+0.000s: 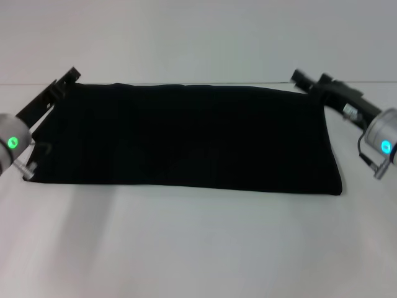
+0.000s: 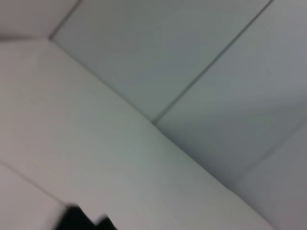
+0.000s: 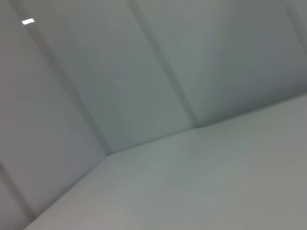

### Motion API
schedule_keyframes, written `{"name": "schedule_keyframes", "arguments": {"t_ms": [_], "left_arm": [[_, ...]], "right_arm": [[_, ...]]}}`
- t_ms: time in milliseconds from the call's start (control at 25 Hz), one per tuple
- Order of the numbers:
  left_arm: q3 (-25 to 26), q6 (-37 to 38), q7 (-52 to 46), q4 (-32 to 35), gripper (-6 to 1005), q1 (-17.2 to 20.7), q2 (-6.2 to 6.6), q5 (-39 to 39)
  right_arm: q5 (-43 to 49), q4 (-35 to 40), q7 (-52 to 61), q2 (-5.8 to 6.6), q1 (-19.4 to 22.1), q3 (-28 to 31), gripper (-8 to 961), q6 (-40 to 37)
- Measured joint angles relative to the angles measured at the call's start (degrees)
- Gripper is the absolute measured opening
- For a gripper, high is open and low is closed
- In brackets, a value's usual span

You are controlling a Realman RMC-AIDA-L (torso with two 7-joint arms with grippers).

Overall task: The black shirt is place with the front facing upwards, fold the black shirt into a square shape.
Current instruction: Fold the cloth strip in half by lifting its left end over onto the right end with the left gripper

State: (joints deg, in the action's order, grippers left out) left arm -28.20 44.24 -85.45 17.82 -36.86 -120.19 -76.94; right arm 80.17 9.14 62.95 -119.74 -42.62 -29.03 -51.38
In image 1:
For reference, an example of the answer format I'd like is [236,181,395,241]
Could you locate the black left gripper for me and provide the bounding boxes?
[15,66,82,129]

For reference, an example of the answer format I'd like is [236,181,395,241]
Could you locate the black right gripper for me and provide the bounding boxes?
[290,70,383,129]

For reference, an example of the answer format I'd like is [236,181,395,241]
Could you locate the black shirt with FREE print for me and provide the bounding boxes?
[29,81,344,197]

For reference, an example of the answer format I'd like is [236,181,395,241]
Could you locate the clear plastic cable plug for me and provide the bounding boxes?
[342,106,363,122]

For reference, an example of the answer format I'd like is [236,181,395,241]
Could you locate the thin dark cable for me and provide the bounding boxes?
[28,140,52,156]
[355,132,378,163]

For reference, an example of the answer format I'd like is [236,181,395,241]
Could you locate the silver cable plug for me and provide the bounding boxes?
[22,161,38,181]
[373,157,395,180]

